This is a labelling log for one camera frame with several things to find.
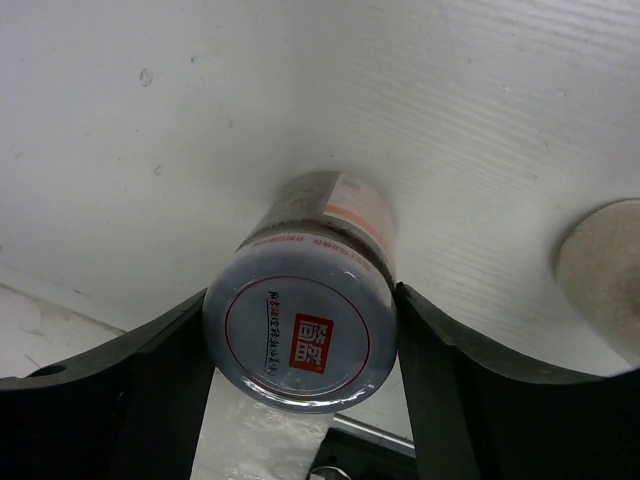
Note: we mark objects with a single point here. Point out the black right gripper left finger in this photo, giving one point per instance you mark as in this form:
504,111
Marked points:
131,408

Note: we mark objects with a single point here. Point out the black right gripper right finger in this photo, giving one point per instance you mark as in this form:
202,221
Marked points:
481,410

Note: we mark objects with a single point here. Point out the silver-lid small jar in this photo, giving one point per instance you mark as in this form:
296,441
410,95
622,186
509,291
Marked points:
303,318

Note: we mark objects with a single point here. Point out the silver-capped white shaker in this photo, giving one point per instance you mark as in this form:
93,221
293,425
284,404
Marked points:
597,270

